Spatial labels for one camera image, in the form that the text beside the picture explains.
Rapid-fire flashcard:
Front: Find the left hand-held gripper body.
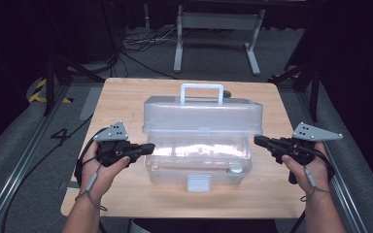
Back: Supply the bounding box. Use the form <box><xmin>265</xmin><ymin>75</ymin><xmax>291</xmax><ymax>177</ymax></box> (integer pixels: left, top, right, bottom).
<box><xmin>93</xmin><ymin>120</ymin><xmax>134</xmax><ymax>168</ymax></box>

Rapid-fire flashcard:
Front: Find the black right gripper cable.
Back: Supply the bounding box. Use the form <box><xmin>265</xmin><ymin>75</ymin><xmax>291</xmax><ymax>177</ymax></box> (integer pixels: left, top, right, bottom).
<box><xmin>313</xmin><ymin>148</ymin><xmax>336</xmax><ymax>183</ymax></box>

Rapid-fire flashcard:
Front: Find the person's left hand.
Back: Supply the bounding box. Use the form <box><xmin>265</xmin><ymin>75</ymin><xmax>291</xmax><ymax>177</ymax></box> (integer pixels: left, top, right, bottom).
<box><xmin>79</xmin><ymin>140</ymin><xmax>131</xmax><ymax>201</ymax></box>

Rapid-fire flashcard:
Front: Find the black tripod stand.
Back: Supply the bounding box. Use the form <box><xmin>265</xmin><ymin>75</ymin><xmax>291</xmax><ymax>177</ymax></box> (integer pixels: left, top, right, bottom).
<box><xmin>43</xmin><ymin>52</ymin><xmax>107</xmax><ymax>117</ymax></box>
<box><xmin>267</xmin><ymin>59</ymin><xmax>322</xmax><ymax>123</ymax></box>

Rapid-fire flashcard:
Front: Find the bundle of floor cables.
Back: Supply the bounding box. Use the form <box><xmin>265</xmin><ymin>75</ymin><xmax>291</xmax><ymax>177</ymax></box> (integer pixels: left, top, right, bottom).
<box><xmin>119</xmin><ymin>24</ymin><xmax>180</xmax><ymax>55</ymax></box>

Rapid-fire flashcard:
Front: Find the small white and green object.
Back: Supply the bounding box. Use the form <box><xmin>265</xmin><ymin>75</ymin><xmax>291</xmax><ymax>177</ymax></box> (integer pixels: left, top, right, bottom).
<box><xmin>228</xmin><ymin>163</ymin><xmax>245</xmax><ymax>175</ymax></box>

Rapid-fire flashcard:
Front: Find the grey left wrist strap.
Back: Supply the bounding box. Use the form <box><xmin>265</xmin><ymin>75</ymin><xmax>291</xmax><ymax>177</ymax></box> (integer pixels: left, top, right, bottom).
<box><xmin>74</xmin><ymin>172</ymin><xmax>109</xmax><ymax>213</ymax></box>

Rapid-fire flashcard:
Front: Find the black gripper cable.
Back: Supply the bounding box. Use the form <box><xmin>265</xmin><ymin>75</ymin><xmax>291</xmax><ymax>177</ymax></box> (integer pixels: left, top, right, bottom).
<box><xmin>73</xmin><ymin>127</ymin><xmax>109</xmax><ymax>188</ymax></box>
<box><xmin>313</xmin><ymin>148</ymin><xmax>336</xmax><ymax>183</ymax></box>

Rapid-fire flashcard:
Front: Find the person's right hand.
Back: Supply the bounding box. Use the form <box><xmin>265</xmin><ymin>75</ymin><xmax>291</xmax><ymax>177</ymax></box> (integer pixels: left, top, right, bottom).
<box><xmin>281</xmin><ymin>141</ymin><xmax>333</xmax><ymax>199</ymax></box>

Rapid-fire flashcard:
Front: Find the grey wrist strap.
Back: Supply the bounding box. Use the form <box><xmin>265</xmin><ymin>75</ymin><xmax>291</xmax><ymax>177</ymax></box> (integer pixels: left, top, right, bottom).
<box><xmin>74</xmin><ymin>172</ymin><xmax>109</xmax><ymax>213</ymax></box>
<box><xmin>299</xmin><ymin>166</ymin><xmax>332</xmax><ymax>203</ymax></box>

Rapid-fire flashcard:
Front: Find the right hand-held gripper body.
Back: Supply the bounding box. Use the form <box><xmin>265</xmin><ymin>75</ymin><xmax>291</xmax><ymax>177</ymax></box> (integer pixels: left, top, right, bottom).
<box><xmin>278</xmin><ymin>121</ymin><xmax>344</xmax><ymax>164</ymax></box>

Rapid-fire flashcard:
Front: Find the long black floor cable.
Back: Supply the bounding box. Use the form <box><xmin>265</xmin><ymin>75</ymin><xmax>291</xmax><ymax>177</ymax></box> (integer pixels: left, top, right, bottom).
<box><xmin>0</xmin><ymin>114</ymin><xmax>94</xmax><ymax>233</ymax></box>

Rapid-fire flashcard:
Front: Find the aluminium floor rail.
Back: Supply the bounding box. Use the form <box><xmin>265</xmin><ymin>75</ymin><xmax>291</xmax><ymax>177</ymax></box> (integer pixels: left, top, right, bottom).
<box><xmin>0</xmin><ymin>84</ymin><xmax>70</xmax><ymax>233</ymax></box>
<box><xmin>294</xmin><ymin>90</ymin><xmax>370</xmax><ymax>233</ymax></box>

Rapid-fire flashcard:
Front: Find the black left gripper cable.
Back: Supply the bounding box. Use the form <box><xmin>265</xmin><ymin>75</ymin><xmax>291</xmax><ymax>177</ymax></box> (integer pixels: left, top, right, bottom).
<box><xmin>73</xmin><ymin>127</ymin><xmax>109</xmax><ymax>188</ymax></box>

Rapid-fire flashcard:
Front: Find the clear plastic storage box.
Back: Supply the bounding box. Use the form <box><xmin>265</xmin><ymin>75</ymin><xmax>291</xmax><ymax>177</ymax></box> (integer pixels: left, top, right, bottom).
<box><xmin>141</xmin><ymin>83</ymin><xmax>264</xmax><ymax>193</ymax></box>

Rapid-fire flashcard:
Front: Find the grey right wrist strap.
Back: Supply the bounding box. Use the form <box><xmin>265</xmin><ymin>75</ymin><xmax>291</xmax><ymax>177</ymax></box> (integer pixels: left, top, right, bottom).
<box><xmin>299</xmin><ymin>166</ymin><xmax>332</xmax><ymax>203</ymax></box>

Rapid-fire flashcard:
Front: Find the person's dark clothing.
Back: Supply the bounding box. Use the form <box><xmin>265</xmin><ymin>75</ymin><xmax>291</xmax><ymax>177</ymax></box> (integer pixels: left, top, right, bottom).
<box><xmin>131</xmin><ymin>218</ymin><xmax>277</xmax><ymax>233</ymax></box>

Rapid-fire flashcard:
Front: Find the white metal table frame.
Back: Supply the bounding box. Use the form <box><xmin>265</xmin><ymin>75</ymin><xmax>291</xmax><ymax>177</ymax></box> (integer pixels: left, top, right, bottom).
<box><xmin>173</xmin><ymin>4</ymin><xmax>266</xmax><ymax>77</ymax></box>

